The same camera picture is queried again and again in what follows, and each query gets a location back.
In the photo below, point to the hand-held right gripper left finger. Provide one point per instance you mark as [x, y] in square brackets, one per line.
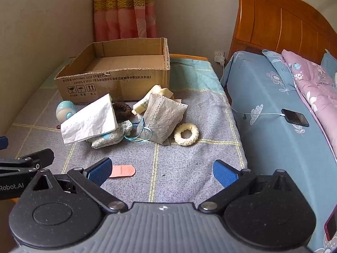
[101, 170]

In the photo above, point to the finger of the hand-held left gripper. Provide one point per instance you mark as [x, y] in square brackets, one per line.
[31, 160]
[3, 142]

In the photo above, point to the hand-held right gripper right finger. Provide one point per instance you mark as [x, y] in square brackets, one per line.
[223, 174]

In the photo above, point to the white tissue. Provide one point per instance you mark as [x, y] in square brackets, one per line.
[89, 121]

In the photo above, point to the brown cardboard box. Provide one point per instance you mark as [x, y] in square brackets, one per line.
[118, 84]

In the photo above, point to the pink flat strip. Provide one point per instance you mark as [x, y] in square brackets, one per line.
[122, 171]

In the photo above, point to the grey plaid blanket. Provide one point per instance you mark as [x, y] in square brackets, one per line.
[189, 171]

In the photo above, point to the blue floral bedsheet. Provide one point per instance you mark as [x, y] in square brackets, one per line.
[276, 152]

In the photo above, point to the blue and white toy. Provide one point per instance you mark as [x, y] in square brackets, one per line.
[64, 110]

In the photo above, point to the brown hair scrunchie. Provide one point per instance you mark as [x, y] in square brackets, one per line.
[123, 109]

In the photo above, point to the grey mesh sachet bag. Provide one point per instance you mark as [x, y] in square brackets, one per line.
[160, 118]

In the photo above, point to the black smartphone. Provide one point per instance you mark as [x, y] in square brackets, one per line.
[296, 117]

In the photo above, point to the yellow printed cleaning cloth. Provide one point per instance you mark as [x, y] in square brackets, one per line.
[163, 91]

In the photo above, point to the blue floral pillow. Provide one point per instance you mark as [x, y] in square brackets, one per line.
[276, 71]

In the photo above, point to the pink rimmed dark object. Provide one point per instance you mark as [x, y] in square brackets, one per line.
[332, 229]

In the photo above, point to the pink floral quilt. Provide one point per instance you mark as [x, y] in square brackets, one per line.
[316, 89]

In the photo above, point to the plain blue pillow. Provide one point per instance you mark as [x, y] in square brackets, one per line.
[330, 62]

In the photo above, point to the pink patterned curtain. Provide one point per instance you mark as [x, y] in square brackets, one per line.
[121, 10]

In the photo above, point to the wooden headboard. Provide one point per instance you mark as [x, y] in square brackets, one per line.
[276, 21]

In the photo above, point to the white wall charger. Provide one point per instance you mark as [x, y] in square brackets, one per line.
[219, 57]

